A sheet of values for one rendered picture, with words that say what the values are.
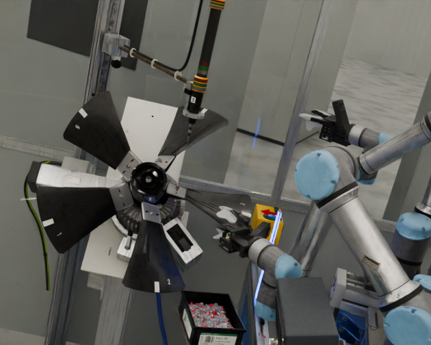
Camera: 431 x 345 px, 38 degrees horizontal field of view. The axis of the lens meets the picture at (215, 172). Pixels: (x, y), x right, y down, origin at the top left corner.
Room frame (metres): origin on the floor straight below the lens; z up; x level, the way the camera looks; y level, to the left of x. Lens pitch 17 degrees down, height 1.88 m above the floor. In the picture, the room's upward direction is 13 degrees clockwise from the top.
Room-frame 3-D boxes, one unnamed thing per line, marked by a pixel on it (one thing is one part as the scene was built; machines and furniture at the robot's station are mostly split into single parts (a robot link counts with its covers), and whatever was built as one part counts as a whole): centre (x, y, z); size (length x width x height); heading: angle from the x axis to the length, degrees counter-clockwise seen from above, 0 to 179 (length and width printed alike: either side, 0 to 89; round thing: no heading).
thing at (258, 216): (2.26, -0.24, 1.02); 0.16 x 0.10 x 0.11; 3
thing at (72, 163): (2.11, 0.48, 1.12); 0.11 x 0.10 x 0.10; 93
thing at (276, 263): (1.56, -0.23, 1.18); 0.11 x 0.08 x 0.09; 40
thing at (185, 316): (1.79, -0.09, 0.84); 0.22 x 0.17 x 0.07; 18
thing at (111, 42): (2.44, 0.49, 1.53); 0.10 x 0.07 x 0.08; 38
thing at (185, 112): (1.96, 0.12, 1.49); 0.09 x 0.07 x 0.10; 38
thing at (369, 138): (2.25, -0.54, 1.43); 0.11 x 0.08 x 0.09; 56
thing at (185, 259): (1.98, 0.06, 0.98); 0.20 x 0.16 x 0.20; 3
